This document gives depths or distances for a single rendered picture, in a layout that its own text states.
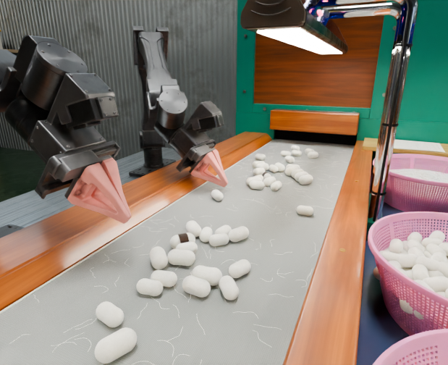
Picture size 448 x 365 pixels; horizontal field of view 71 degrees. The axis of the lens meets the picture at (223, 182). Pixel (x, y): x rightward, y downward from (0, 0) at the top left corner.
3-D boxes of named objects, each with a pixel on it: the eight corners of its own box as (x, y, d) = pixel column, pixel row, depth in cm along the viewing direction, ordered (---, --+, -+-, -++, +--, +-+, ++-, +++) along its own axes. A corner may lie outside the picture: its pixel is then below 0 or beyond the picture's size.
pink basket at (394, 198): (430, 233, 65) (441, 190, 62) (346, 190, 89) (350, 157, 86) (520, 216, 72) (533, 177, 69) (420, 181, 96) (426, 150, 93)
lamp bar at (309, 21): (239, 28, 40) (240, -39, 38) (318, 53, 94) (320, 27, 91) (302, 24, 37) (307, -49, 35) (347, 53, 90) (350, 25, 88)
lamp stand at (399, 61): (283, 224, 69) (299, -11, 54) (302, 194, 86) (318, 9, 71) (379, 242, 61) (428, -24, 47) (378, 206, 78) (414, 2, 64)
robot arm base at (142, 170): (176, 141, 116) (159, 140, 119) (143, 153, 99) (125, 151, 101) (176, 162, 119) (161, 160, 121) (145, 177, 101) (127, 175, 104)
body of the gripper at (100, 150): (124, 149, 44) (89, 111, 44) (61, 168, 35) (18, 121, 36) (106, 179, 47) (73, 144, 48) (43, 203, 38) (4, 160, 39)
